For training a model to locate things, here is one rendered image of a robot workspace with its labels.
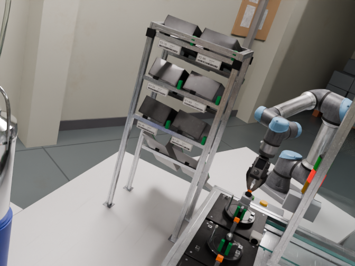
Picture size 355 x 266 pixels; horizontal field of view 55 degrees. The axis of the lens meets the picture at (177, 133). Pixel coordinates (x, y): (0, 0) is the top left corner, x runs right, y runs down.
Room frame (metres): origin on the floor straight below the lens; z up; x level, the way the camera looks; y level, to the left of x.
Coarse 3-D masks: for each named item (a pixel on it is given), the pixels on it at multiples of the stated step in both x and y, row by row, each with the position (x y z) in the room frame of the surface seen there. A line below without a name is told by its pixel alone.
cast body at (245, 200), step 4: (244, 192) 1.29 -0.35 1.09; (248, 192) 1.29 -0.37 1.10; (244, 196) 1.26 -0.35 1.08; (248, 196) 1.26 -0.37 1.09; (252, 196) 1.28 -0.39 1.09; (240, 200) 1.26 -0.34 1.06; (244, 200) 1.26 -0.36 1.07; (248, 200) 1.25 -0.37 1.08; (240, 204) 1.25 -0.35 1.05; (244, 204) 1.25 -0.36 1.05; (248, 204) 1.25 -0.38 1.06; (240, 208) 1.23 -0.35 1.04
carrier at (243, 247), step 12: (204, 228) 1.12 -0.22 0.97; (216, 228) 1.02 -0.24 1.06; (192, 240) 1.03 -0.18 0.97; (204, 240) 1.05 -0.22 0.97; (216, 240) 1.05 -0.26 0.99; (228, 240) 1.02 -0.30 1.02; (240, 240) 1.12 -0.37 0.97; (192, 252) 0.97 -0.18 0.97; (204, 252) 0.99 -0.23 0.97; (216, 252) 0.98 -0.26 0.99; (228, 252) 0.98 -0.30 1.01; (240, 252) 1.02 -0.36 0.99; (252, 252) 1.07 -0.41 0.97; (204, 264) 0.93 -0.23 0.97; (228, 264) 0.96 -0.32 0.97; (240, 264) 0.98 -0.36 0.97; (252, 264) 1.00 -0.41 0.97
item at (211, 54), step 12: (156, 36) 1.21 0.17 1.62; (168, 36) 1.20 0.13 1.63; (192, 48) 1.17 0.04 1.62; (192, 60) 1.35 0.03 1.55; (228, 60) 1.14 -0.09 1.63; (216, 72) 1.32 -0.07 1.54; (168, 84) 1.19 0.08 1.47; (180, 96) 1.35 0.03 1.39; (192, 96) 1.16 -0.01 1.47; (216, 108) 1.13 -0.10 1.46; (144, 120) 1.20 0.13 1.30; (168, 132) 1.17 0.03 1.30; (192, 144) 1.32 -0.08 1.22; (204, 144) 1.14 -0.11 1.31
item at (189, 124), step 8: (184, 112) 1.24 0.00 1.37; (176, 120) 1.23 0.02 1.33; (184, 120) 1.23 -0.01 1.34; (192, 120) 1.22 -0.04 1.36; (200, 120) 1.21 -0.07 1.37; (176, 128) 1.22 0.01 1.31; (184, 128) 1.21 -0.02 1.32; (192, 128) 1.20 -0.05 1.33; (200, 128) 1.20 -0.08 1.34; (208, 128) 1.22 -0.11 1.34; (200, 136) 1.18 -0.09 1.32
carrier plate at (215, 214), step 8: (216, 200) 1.35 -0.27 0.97; (224, 200) 1.37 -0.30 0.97; (232, 200) 1.39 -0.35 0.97; (216, 208) 1.28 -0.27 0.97; (208, 216) 1.21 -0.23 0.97; (216, 216) 1.22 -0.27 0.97; (224, 216) 1.24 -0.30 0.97; (256, 216) 1.32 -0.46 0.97; (264, 216) 1.34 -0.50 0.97; (216, 224) 1.18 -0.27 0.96; (224, 224) 1.19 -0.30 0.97; (232, 224) 1.20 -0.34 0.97; (256, 224) 1.26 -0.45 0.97; (264, 224) 1.28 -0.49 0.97; (240, 232) 1.17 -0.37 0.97; (248, 232) 1.18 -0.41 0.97; (248, 240) 1.14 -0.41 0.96
